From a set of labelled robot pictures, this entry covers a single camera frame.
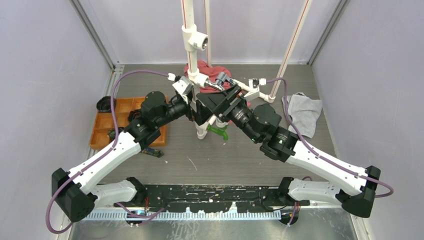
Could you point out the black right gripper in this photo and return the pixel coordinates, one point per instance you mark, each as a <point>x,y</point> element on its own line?
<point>217,101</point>

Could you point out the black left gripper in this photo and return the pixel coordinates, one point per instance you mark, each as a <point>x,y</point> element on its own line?
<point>202,114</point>

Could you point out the chrome water faucet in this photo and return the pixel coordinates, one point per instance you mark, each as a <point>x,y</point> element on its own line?
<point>221,83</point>

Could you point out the white PVC pipe frame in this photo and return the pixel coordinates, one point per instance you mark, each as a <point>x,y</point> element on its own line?
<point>235,28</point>

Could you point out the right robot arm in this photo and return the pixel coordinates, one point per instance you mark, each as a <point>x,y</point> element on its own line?
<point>346,185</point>

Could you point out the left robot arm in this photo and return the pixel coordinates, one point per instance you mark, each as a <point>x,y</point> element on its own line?
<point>77,192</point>

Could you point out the green plastic faucet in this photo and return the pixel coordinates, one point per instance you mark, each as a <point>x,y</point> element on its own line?
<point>221,131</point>

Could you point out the red cloth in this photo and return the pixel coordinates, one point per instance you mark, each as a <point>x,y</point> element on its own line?
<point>212,72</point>

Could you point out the rolled dark red tie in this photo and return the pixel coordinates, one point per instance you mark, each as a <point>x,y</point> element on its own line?
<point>134,114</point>

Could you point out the orange compartment tray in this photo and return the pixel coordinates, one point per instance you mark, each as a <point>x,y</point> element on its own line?
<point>104,122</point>

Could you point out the unrolled dark patterned necktie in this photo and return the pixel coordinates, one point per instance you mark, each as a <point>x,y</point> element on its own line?
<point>147,151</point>

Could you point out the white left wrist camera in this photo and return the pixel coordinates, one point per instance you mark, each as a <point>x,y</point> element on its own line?
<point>182,85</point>

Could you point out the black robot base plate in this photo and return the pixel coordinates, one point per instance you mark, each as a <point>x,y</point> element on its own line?
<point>210,198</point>

